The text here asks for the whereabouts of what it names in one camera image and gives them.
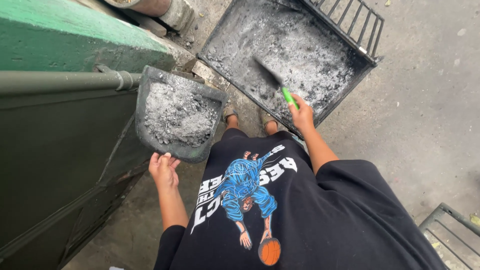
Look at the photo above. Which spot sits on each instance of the person's right hand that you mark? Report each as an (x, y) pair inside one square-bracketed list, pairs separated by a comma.
[(302, 117)]

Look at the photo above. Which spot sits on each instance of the person's left hand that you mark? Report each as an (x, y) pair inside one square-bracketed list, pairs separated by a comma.
[(164, 174)]

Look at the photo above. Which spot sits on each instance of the person's right fingers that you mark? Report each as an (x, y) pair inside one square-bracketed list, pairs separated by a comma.
[(297, 104)]

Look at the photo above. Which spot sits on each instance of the dark green dustpan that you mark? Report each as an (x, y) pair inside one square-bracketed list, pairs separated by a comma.
[(176, 112)]

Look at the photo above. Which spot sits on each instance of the person's right sandal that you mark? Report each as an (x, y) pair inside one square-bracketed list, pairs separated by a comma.
[(269, 120)]

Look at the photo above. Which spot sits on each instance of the person's sandal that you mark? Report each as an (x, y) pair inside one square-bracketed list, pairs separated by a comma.
[(229, 112), (269, 120)]

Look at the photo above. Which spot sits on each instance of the black metal ash tray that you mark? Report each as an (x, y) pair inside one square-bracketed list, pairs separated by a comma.
[(288, 60)]

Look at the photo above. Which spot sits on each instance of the person's left sandal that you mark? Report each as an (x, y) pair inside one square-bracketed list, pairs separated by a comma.
[(229, 112)]

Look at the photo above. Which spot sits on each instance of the black metal grill grate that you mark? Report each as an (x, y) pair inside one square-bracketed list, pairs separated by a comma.
[(348, 26)]

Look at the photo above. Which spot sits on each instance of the black printed t-shirt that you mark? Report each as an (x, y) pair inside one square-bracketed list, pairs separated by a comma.
[(300, 210)]

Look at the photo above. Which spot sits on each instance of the grey ash heap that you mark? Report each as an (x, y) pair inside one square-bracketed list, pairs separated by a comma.
[(177, 113)]

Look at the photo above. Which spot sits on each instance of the grey concrete block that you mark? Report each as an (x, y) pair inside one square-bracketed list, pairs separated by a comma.
[(178, 14)]

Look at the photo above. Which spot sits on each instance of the grey metal frame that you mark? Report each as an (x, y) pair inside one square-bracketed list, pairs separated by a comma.
[(452, 232)]

